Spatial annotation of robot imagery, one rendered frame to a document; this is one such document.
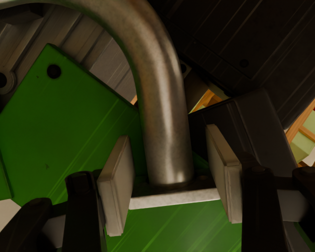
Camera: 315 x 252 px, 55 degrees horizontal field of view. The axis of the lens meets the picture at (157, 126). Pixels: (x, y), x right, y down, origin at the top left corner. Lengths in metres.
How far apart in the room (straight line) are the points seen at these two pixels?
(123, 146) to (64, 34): 0.10
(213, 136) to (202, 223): 0.08
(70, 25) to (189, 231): 0.18
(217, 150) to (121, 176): 0.05
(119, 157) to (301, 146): 3.34
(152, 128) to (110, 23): 0.06
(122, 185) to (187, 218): 0.09
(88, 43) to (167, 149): 0.10
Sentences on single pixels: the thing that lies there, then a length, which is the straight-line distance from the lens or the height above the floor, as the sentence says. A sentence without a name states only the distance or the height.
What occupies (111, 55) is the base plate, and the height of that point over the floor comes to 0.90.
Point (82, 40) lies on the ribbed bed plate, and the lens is 0.25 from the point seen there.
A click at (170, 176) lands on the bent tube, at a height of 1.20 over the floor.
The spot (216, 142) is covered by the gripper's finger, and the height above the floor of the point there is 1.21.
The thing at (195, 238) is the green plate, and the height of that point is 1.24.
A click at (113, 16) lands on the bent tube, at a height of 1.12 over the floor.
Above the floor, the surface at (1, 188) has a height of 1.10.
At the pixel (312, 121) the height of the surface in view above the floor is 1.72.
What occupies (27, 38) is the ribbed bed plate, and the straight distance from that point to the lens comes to 0.25.
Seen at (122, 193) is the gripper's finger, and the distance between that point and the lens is 0.16.
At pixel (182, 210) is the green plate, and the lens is 0.23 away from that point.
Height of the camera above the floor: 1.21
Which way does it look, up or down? 13 degrees down
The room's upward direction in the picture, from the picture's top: 130 degrees clockwise
